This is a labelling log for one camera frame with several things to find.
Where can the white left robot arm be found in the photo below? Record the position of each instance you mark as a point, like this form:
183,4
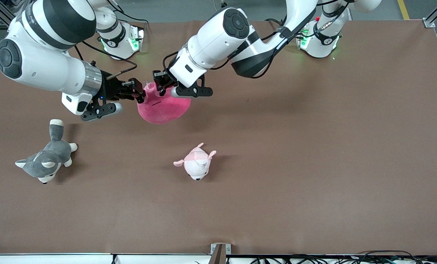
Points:
218,40

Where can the white table edge rail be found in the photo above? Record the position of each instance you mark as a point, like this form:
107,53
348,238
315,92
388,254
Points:
57,259

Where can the brown table cover sheet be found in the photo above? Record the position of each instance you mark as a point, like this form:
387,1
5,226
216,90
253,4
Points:
313,183

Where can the grey and white plush husky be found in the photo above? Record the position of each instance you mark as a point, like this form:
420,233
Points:
49,161

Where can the pink and white plush puppy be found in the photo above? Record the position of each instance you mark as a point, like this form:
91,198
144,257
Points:
196,165

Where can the round pink plush toy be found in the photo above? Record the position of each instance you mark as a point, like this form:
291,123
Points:
163,110

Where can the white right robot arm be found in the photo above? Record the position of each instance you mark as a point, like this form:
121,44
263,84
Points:
49,69

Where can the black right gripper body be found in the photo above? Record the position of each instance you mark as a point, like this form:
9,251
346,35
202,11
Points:
110,89

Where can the metal clamp bracket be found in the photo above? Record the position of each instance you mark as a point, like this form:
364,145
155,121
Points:
221,253

